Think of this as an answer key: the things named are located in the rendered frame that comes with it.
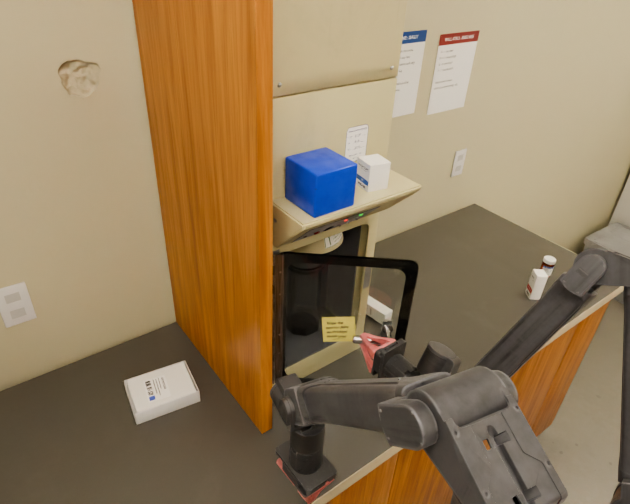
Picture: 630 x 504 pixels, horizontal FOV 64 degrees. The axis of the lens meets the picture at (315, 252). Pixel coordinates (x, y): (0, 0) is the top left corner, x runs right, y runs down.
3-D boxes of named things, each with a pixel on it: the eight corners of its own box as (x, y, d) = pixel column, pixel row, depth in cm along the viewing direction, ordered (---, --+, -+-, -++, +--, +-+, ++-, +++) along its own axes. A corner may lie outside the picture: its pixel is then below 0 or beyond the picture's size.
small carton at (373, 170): (355, 182, 109) (357, 156, 105) (374, 179, 111) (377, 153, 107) (367, 192, 105) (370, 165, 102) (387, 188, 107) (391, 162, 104)
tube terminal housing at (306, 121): (222, 339, 148) (203, 67, 105) (311, 300, 164) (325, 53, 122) (269, 395, 131) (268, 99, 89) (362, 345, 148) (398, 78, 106)
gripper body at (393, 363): (400, 336, 107) (426, 357, 102) (394, 369, 113) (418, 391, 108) (378, 348, 104) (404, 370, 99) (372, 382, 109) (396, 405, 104)
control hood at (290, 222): (268, 243, 105) (268, 200, 100) (381, 204, 122) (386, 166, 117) (300, 270, 98) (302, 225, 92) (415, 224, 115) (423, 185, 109)
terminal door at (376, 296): (275, 381, 129) (276, 250, 107) (394, 389, 128) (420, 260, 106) (274, 383, 128) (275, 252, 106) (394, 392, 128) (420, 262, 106)
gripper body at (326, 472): (303, 436, 95) (304, 410, 90) (337, 478, 88) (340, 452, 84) (274, 454, 91) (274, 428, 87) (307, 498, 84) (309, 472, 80)
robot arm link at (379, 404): (431, 464, 41) (527, 421, 46) (411, 395, 42) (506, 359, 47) (278, 427, 80) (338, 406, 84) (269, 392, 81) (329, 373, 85)
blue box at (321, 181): (284, 198, 101) (284, 156, 96) (323, 186, 106) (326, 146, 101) (314, 219, 95) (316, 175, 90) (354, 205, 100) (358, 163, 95)
